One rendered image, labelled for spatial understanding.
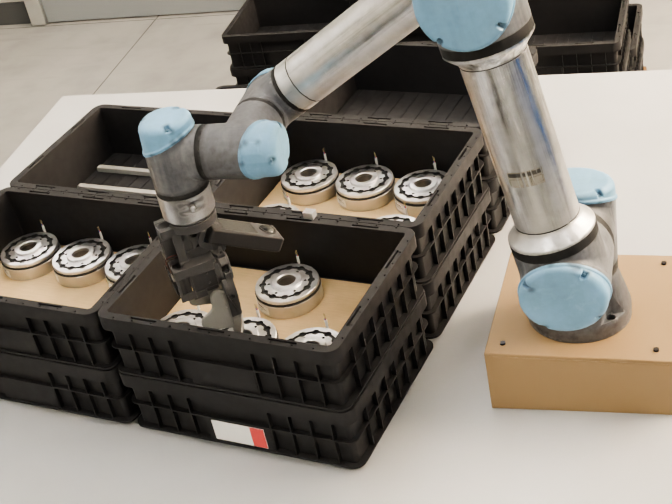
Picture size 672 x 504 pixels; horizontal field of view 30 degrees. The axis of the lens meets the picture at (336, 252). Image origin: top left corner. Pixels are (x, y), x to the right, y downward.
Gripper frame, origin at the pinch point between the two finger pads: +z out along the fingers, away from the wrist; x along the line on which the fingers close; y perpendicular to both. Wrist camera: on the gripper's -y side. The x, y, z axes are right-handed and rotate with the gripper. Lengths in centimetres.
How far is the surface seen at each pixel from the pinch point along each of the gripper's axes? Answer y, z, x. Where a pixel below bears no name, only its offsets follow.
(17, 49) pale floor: 3, 88, -358
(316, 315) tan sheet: -12.1, 4.4, 0.3
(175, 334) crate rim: 9.5, -4.6, 4.3
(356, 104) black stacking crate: -44, 4, -60
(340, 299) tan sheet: -16.7, 4.3, -1.3
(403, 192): -36.1, 1.5, -19.2
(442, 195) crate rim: -37.1, -5.2, -4.1
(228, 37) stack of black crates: -50, 39, -190
